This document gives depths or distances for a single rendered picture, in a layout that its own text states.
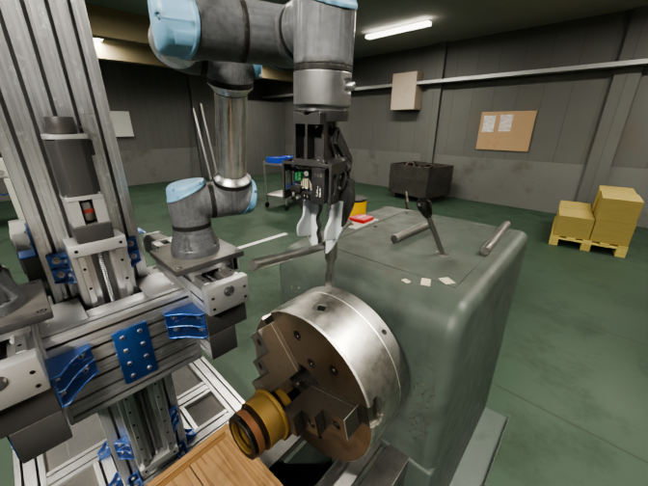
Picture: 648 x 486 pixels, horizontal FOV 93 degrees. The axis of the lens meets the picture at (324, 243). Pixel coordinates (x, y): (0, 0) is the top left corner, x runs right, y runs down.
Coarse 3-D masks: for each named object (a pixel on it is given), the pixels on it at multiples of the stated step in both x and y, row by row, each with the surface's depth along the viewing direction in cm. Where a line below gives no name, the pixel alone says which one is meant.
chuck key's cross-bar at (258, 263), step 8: (304, 248) 43; (312, 248) 45; (320, 248) 48; (264, 256) 34; (272, 256) 34; (280, 256) 36; (288, 256) 38; (296, 256) 40; (248, 264) 32; (256, 264) 31; (264, 264) 33; (272, 264) 34
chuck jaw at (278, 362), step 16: (272, 320) 61; (256, 336) 58; (272, 336) 59; (272, 352) 57; (288, 352) 59; (256, 368) 58; (272, 368) 56; (288, 368) 57; (256, 384) 55; (272, 384) 54
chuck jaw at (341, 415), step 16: (304, 400) 53; (320, 400) 52; (336, 400) 51; (352, 400) 51; (288, 416) 50; (304, 416) 51; (320, 416) 50; (336, 416) 48; (352, 416) 48; (368, 416) 49; (320, 432) 50; (336, 432) 49; (352, 432) 49
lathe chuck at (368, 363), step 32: (288, 320) 57; (320, 320) 53; (352, 320) 55; (256, 352) 69; (320, 352) 53; (352, 352) 50; (384, 352) 54; (288, 384) 63; (320, 384) 56; (352, 384) 50; (384, 384) 52; (384, 416) 52; (320, 448) 62; (352, 448) 54
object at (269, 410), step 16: (256, 400) 51; (272, 400) 51; (288, 400) 53; (240, 416) 49; (256, 416) 49; (272, 416) 50; (240, 432) 52; (256, 432) 48; (272, 432) 49; (288, 432) 51; (240, 448) 51; (256, 448) 47
